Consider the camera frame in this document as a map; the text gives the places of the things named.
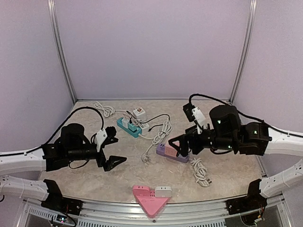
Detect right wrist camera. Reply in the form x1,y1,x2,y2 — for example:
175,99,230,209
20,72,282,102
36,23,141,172
183,103,207,134

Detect pink charger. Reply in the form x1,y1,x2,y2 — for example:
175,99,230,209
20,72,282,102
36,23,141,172
132,185,151,196

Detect white power strip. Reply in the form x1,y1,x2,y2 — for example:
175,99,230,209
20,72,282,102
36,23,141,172
94,101,149,131

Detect right aluminium frame post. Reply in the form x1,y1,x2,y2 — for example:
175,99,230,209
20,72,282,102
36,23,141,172
229,0,258,104

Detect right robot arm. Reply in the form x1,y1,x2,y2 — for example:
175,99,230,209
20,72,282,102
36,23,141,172
169,95,303,157

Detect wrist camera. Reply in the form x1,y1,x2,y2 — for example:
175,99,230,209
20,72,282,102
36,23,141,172
90,126,116,152
183,103,207,134

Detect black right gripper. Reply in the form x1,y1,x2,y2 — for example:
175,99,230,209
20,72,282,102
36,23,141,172
169,125,238,157

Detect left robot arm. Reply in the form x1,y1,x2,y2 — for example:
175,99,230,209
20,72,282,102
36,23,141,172
0,122,127,210

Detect left aluminium frame post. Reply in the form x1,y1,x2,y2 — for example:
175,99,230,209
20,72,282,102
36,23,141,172
47,0,78,104

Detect pink cube socket adapter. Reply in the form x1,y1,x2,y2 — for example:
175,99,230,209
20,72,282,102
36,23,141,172
164,142,178,157

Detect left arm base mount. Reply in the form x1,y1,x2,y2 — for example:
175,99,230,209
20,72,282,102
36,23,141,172
41,179,83,216

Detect pink triangular power strip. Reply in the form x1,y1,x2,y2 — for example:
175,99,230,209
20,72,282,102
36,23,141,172
134,190,171,218

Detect aluminium front rail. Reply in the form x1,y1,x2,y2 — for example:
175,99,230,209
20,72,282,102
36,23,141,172
18,186,291,227

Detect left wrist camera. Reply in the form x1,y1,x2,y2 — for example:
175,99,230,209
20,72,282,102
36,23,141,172
90,126,116,152

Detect white cube socket adapter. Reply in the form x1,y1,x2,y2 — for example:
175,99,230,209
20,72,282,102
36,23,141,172
133,107,147,122

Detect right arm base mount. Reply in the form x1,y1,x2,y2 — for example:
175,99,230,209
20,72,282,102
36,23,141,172
226,179,267,215

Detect aluminium frame post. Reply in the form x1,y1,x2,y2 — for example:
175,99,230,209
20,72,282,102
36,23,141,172
47,0,78,104
229,0,258,104

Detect purple power strip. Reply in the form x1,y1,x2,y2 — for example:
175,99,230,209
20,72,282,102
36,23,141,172
156,143,213,188

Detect small white cube charger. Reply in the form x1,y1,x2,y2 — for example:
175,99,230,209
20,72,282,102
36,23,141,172
121,117,129,129

